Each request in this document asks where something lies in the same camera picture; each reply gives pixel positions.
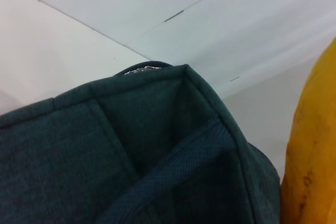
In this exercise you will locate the dark teal insulated lunch bag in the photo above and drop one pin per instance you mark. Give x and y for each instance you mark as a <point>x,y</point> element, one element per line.
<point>105,155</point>

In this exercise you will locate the yellow banana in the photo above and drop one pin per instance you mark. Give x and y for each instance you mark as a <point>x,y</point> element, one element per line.
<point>315,142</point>

